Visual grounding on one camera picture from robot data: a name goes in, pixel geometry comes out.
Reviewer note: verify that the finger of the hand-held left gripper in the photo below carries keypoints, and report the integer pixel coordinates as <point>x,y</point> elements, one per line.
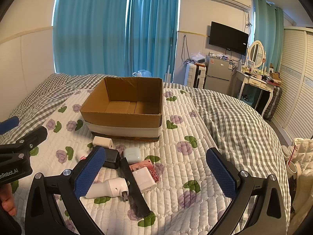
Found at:
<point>8,124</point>
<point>31,137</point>

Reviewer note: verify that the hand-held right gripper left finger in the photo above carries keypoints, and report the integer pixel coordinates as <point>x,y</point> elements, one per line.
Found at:
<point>91,169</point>

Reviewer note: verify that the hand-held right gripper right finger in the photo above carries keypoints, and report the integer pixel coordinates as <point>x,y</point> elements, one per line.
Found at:
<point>220,173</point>

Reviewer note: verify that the small white red-label tube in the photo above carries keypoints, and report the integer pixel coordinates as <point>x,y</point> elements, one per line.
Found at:
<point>82,155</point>

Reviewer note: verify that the black power adapter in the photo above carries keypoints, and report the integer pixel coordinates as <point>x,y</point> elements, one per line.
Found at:
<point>111,159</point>

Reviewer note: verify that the white cylindrical plug charger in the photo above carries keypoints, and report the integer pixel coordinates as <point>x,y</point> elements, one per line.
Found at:
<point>108,188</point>

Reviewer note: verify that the small white charger block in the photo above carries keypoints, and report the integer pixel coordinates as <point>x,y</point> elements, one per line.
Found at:
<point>102,142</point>

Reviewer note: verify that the white earbuds case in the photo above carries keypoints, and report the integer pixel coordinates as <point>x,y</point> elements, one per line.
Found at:
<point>132,155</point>

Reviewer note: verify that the long black bar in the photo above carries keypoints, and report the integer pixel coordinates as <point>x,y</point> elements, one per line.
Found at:
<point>133,188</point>

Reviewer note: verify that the white square power adapter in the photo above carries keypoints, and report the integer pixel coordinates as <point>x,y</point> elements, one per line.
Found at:
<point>144,180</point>

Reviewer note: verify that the pink patterned card box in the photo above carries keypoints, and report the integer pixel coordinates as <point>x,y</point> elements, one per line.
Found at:
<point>149,167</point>

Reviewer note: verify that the cardboard box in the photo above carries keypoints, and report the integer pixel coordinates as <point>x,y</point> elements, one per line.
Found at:
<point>127,117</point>

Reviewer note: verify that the person's left hand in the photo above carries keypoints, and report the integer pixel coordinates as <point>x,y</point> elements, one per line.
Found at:
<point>6,200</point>

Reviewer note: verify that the white floral quilted blanket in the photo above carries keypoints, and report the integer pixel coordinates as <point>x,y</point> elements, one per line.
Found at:
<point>185,171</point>

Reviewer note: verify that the grey checked duvet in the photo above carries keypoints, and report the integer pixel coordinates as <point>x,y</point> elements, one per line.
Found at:
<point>234,127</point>

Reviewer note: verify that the cream quilted jacket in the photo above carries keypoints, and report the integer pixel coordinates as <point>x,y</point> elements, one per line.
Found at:
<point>302,166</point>

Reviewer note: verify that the dark checked luggage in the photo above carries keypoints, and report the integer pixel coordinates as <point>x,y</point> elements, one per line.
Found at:
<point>274,102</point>

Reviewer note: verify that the white dressing table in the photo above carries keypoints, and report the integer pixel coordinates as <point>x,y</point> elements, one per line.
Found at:
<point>254,82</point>

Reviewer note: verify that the silver small fridge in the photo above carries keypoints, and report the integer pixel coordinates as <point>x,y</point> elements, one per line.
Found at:
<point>217,74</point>

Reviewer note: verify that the white hard suitcase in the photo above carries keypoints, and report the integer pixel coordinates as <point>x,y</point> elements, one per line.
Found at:
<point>195,76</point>

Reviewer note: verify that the clear plastic bag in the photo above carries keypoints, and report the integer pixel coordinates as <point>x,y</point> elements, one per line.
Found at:
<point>143,73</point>

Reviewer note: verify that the clear bag on suitcase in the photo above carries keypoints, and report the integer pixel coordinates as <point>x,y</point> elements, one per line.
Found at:
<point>199,58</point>

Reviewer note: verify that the white louvered wardrobe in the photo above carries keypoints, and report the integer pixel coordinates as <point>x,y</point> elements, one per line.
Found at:
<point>297,83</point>

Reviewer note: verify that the wide blue curtain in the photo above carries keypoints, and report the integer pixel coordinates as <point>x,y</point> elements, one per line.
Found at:
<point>90,29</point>

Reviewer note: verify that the white oval vanity mirror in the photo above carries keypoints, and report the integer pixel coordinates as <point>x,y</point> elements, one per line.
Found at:
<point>255,53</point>

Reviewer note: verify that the white mop poles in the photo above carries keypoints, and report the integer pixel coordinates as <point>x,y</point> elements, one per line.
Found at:
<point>169,58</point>

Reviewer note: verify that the teal curtain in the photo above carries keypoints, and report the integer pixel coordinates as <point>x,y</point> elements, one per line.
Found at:
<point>267,34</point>

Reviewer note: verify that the narrow blue curtain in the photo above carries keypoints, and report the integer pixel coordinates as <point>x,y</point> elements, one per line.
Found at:
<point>152,29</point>

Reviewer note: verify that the black wall television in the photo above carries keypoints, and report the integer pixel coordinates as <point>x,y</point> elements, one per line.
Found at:
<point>228,38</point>

